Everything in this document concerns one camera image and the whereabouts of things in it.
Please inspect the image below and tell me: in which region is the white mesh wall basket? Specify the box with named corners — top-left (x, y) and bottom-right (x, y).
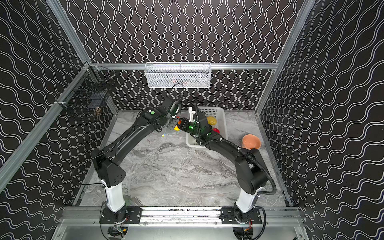
top-left (144, 62), bottom-right (212, 89)

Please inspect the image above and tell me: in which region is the aluminium front rail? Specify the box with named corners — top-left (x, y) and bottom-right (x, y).
top-left (60, 207), bottom-right (302, 227)

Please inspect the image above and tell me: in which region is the white plastic basket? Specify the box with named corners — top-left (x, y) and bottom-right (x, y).
top-left (185, 106), bottom-right (229, 150)

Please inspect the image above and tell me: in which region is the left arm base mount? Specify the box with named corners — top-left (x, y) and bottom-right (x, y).
top-left (100, 206), bottom-right (143, 224)

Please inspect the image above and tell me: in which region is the yellow potato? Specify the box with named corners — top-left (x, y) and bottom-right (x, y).
top-left (207, 116), bottom-right (217, 126)

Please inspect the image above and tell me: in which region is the orange ceramic bowl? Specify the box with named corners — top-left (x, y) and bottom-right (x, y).
top-left (242, 134), bottom-right (262, 150)

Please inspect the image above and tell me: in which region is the clear zip top bag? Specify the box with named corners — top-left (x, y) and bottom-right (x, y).
top-left (161, 116), bottom-right (182, 138)

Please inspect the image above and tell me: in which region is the red yellow mango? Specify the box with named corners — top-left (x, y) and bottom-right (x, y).
top-left (174, 121), bottom-right (182, 132)

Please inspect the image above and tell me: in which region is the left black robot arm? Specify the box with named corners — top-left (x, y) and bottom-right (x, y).
top-left (93, 97), bottom-right (182, 213)

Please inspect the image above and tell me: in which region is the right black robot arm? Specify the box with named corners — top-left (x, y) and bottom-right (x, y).
top-left (177, 118), bottom-right (277, 215)

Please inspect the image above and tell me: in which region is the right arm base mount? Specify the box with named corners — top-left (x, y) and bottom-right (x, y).
top-left (219, 205), bottom-right (262, 225)

